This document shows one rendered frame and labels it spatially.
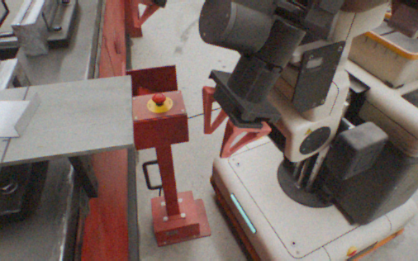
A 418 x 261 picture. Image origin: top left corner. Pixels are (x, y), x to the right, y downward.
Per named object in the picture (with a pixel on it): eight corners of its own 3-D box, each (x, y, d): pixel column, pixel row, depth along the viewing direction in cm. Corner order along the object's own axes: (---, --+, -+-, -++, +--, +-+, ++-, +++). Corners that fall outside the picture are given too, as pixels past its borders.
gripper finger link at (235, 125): (211, 169, 41) (244, 115, 36) (190, 135, 45) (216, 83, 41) (247, 168, 45) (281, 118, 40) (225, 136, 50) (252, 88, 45)
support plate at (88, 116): (134, 148, 46) (133, 143, 45) (-56, 175, 42) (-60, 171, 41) (131, 78, 58) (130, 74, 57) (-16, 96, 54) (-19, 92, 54)
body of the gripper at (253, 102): (240, 124, 37) (271, 72, 33) (205, 79, 43) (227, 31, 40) (275, 126, 41) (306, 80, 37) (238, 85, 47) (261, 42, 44)
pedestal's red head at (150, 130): (189, 142, 91) (186, 96, 78) (135, 151, 88) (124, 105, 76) (178, 101, 105) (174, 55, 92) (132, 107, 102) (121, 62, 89)
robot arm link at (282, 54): (320, 27, 35) (291, 9, 39) (282, 11, 31) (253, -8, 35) (289, 77, 39) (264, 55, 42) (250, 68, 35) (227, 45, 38)
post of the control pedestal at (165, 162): (180, 214, 133) (168, 128, 95) (168, 216, 133) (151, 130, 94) (178, 203, 137) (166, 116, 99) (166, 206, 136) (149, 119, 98)
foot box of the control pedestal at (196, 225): (211, 235, 139) (211, 223, 130) (157, 247, 135) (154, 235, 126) (202, 198, 153) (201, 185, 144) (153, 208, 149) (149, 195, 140)
